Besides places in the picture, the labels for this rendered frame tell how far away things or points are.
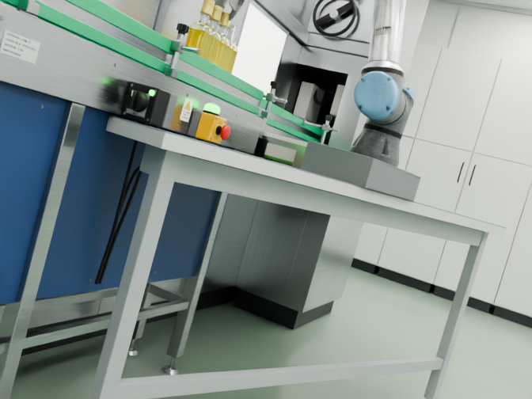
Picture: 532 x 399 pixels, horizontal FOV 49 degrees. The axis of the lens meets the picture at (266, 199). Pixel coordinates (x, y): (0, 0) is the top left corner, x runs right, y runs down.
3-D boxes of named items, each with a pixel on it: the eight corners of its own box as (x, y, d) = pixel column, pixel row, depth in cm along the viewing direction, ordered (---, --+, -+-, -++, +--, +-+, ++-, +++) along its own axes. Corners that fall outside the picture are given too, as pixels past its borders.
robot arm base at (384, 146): (405, 172, 177) (416, 141, 176) (381, 162, 165) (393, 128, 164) (363, 160, 186) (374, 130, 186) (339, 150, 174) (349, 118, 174)
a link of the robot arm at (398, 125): (406, 138, 178) (421, 95, 177) (397, 131, 166) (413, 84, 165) (369, 127, 183) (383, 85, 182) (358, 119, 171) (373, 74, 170)
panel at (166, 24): (262, 105, 264) (283, 31, 262) (268, 106, 263) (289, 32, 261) (149, 48, 181) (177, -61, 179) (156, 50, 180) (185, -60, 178)
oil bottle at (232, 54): (209, 103, 198) (226, 40, 197) (223, 106, 196) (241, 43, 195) (200, 100, 193) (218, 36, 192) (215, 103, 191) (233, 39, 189)
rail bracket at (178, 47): (169, 78, 146) (183, 26, 145) (194, 85, 143) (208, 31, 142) (160, 75, 142) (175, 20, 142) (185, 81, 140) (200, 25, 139)
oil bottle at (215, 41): (190, 95, 187) (208, 29, 186) (205, 99, 185) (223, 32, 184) (181, 92, 182) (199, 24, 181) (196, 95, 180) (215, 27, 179)
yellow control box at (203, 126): (199, 140, 163) (206, 114, 163) (222, 146, 160) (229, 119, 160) (185, 136, 157) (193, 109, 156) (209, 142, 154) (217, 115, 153)
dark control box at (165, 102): (141, 123, 138) (150, 89, 137) (169, 131, 135) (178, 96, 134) (119, 117, 130) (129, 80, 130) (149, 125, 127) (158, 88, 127)
